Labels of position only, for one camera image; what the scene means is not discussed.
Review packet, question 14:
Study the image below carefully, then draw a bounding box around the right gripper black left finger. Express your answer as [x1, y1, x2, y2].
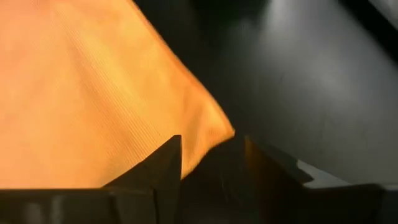
[0, 135, 183, 224]

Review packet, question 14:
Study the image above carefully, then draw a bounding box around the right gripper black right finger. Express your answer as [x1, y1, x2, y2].
[244, 136, 398, 224]

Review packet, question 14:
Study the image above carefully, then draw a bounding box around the deep orange microfiber towel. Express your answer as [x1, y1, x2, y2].
[0, 0, 236, 190]

